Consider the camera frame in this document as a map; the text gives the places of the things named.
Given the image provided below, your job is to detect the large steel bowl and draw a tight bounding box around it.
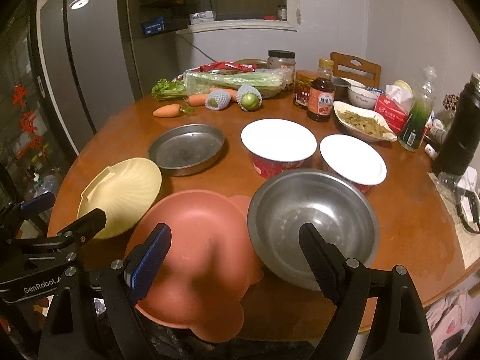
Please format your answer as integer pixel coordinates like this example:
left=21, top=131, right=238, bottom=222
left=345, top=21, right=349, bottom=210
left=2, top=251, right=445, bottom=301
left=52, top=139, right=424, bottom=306
left=246, top=168, right=382, bottom=292

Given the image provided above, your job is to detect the cream shell-shaped plate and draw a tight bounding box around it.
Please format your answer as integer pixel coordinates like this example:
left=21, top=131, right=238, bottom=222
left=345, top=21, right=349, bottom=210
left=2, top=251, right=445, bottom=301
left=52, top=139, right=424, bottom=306
left=77, top=158, right=162, bottom=240

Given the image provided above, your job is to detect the pink plastic plate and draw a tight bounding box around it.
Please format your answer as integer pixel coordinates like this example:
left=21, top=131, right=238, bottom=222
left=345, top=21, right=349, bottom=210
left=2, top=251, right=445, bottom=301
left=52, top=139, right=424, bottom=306
left=127, top=189, right=264, bottom=343

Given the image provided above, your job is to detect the red white enamel bowl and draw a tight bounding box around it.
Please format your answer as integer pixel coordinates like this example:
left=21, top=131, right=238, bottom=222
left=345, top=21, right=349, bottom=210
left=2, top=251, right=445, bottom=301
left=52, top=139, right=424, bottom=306
left=240, top=118, right=317, bottom=178
left=319, top=134, right=387, bottom=193

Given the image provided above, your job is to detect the round metal pan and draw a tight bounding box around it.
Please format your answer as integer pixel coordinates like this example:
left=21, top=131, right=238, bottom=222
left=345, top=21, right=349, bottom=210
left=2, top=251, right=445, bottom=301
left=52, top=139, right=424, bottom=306
left=148, top=124, right=225, bottom=176

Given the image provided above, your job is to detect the water jug on floor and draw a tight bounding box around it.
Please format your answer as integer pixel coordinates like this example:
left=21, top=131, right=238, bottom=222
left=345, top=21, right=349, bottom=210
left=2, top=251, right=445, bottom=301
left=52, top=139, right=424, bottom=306
left=33, top=172, right=60, bottom=197

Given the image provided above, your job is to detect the white dish with pickles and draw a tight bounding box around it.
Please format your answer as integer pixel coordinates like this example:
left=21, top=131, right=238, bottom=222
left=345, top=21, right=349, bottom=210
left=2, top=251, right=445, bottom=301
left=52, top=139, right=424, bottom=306
left=334, top=101, right=397, bottom=142

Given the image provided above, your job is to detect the carrot front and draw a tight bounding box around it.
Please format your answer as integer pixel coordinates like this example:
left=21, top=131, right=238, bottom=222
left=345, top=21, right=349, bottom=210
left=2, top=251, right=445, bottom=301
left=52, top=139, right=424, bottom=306
left=152, top=104, right=194, bottom=119

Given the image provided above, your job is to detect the green liquid plastic bottle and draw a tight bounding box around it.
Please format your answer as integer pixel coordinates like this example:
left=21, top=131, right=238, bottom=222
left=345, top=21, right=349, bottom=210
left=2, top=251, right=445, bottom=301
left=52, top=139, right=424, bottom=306
left=399, top=65, right=437, bottom=151

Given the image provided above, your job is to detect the brown sauce bottle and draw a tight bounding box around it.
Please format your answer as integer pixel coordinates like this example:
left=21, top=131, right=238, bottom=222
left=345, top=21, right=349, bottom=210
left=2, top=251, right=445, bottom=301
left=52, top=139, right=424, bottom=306
left=307, top=58, right=335, bottom=122

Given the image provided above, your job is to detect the black thermos flask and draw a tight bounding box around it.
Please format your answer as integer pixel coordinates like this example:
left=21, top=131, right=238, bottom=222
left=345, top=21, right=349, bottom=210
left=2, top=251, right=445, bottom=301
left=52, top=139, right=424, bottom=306
left=432, top=72, right=480, bottom=176

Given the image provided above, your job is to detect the small white ceramic bowl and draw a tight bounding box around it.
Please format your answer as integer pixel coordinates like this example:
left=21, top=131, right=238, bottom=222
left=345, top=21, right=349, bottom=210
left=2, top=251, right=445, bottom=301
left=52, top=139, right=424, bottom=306
left=348, top=86, right=379, bottom=110

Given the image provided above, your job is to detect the red tissue pack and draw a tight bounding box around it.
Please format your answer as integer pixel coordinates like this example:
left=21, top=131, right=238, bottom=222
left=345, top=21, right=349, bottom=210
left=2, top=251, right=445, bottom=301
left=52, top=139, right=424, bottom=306
left=374, top=85, right=413, bottom=134

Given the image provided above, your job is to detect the carrot middle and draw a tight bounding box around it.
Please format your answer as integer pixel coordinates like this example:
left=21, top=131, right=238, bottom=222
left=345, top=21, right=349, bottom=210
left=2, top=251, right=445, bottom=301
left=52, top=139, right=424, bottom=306
left=187, top=94, right=208, bottom=107

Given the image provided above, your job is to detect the green fruit foam net right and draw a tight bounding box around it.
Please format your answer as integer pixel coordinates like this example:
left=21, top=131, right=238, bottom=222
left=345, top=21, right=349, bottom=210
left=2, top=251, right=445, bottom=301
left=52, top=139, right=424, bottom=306
left=237, top=85, right=262, bottom=111

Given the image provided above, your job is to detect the green fruit foam net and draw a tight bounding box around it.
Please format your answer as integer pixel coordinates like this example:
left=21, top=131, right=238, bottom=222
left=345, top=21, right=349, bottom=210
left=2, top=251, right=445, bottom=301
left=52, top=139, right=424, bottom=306
left=205, top=89, right=232, bottom=111
left=237, top=85, right=262, bottom=111

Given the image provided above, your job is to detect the green fruit foam net left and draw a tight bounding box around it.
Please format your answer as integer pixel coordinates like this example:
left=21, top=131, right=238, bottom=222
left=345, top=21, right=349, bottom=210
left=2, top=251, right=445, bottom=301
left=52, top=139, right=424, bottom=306
left=205, top=89, right=232, bottom=111

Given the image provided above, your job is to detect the chili sauce glass jar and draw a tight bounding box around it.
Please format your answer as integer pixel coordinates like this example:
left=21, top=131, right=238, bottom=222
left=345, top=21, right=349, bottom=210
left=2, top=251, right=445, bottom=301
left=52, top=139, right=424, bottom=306
left=293, top=70, right=317, bottom=109

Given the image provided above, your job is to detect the celery in plastic bag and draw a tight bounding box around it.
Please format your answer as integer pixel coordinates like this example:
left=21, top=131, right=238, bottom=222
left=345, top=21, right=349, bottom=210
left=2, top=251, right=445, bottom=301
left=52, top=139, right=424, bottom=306
left=151, top=69, right=287, bottom=99

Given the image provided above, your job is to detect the grey refrigerator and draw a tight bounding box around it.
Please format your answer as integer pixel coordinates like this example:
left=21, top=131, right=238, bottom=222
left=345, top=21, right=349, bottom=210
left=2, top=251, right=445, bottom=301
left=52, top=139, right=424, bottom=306
left=36, top=0, right=143, bottom=154

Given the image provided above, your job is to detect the carrot behind fruit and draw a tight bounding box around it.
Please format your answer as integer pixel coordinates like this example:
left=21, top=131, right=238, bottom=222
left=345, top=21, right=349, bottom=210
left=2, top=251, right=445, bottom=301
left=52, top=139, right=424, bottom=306
left=209, top=87, right=238, bottom=102

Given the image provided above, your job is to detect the wooden chair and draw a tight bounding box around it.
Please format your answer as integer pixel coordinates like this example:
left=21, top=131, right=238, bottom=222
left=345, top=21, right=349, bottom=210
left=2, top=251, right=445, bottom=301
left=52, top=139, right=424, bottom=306
left=330, top=52, right=381, bottom=88

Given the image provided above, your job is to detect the plastic jar black lid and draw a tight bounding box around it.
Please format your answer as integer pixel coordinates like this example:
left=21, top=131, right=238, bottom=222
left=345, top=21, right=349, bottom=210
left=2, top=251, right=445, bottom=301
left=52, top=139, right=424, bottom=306
left=267, top=49, right=296, bottom=91

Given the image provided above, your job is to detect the red snack bag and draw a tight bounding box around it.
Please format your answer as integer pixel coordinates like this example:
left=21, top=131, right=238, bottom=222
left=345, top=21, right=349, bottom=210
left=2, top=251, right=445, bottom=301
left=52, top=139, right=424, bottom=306
left=199, top=61, right=257, bottom=72

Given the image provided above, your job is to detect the blue box on shelf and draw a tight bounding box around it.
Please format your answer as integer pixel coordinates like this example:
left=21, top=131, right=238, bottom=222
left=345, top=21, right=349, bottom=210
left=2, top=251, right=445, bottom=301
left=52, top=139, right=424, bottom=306
left=141, top=16, right=164, bottom=37

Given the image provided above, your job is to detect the window with white frame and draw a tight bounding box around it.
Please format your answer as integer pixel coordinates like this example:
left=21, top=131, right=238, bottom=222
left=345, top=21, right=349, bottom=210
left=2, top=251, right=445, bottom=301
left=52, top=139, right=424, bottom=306
left=186, top=0, right=299, bottom=33

